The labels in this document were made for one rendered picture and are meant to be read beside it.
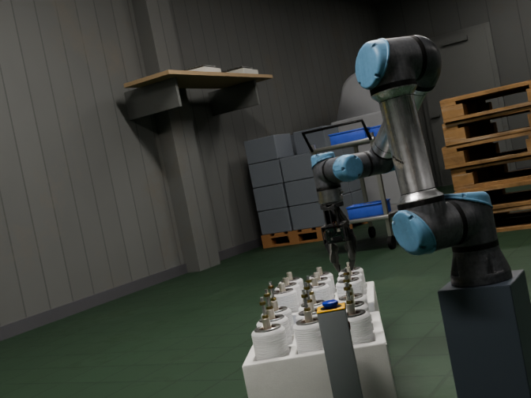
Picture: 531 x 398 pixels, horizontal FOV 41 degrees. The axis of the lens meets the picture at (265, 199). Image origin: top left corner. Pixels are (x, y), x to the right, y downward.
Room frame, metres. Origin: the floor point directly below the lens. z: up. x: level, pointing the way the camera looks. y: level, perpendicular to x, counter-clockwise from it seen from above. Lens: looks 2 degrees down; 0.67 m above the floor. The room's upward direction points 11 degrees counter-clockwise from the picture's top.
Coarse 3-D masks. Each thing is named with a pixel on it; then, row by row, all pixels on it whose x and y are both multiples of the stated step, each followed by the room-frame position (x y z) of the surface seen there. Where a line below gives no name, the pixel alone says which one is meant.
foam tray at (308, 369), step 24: (384, 336) 1.88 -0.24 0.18; (264, 360) 1.88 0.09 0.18; (288, 360) 1.85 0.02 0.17; (312, 360) 1.85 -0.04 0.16; (360, 360) 1.83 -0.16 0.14; (384, 360) 1.83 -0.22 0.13; (264, 384) 1.86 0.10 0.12; (288, 384) 1.86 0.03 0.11; (312, 384) 1.85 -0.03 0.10; (360, 384) 1.83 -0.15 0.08; (384, 384) 1.83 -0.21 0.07
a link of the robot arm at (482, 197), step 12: (480, 192) 1.74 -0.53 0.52; (456, 204) 1.73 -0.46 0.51; (468, 204) 1.73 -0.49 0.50; (480, 204) 1.73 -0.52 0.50; (468, 216) 1.71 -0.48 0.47; (480, 216) 1.73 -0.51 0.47; (492, 216) 1.75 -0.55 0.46; (468, 228) 1.71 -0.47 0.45; (480, 228) 1.73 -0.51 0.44; (492, 228) 1.74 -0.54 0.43; (468, 240) 1.74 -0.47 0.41; (480, 240) 1.73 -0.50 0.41; (492, 240) 1.74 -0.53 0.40
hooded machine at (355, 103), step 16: (352, 80) 7.96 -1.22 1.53; (352, 96) 7.98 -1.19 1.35; (368, 96) 7.87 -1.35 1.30; (352, 112) 8.00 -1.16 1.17; (368, 112) 7.89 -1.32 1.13; (352, 128) 7.97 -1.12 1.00; (368, 144) 7.88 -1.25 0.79; (384, 176) 7.81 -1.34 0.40; (368, 192) 7.95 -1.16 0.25; (400, 192) 7.73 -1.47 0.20
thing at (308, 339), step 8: (296, 328) 1.90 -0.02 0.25; (304, 328) 1.88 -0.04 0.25; (312, 328) 1.88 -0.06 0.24; (296, 336) 1.90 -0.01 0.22; (304, 336) 1.88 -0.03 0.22; (312, 336) 1.88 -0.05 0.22; (320, 336) 1.88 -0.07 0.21; (296, 344) 1.91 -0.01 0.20; (304, 344) 1.88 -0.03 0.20; (312, 344) 1.88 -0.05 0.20; (320, 344) 1.88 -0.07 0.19; (304, 352) 1.89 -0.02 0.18
